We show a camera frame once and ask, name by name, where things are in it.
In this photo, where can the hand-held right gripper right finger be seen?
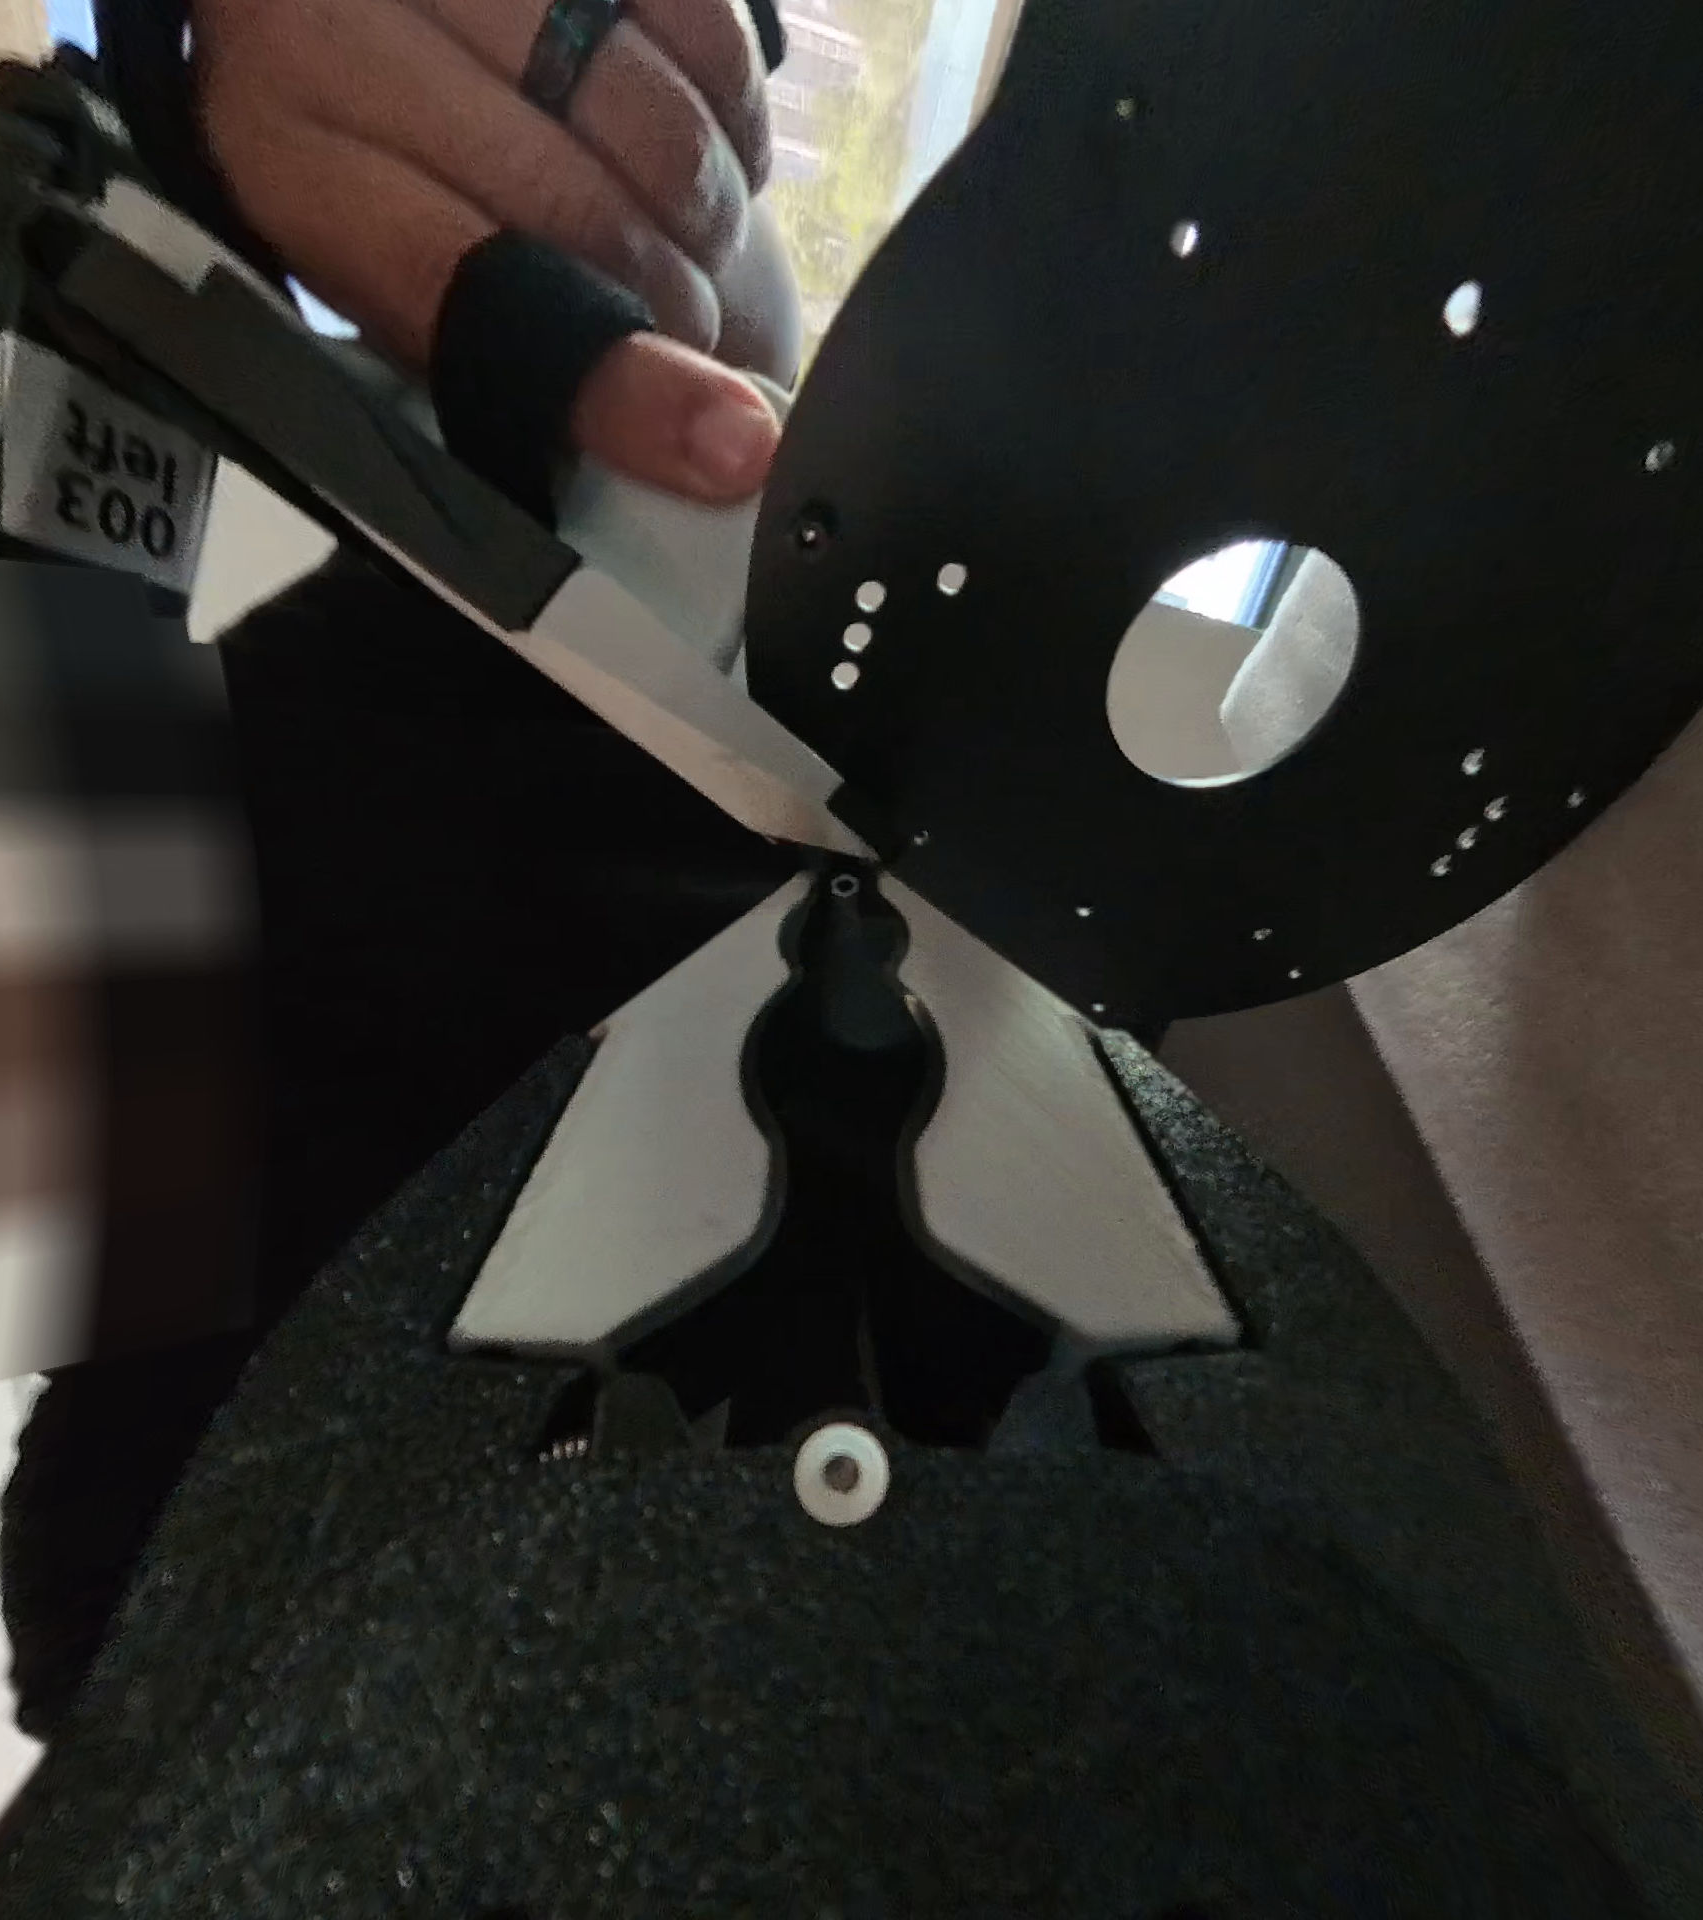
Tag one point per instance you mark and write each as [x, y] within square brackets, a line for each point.
[1061, 1185]

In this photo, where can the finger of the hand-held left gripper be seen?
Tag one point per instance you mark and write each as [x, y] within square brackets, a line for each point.
[701, 734]

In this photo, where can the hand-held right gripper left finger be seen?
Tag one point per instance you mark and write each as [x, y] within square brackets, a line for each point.
[625, 1185]

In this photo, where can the small black standoff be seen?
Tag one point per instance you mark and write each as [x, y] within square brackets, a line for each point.
[851, 961]

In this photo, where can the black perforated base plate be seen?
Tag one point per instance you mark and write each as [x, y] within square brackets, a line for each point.
[1091, 374]

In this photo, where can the person's left hand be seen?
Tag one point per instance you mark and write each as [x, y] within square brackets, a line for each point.
[386, 150]

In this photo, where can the person's black top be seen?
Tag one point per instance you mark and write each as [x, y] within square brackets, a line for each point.
[416, 901]

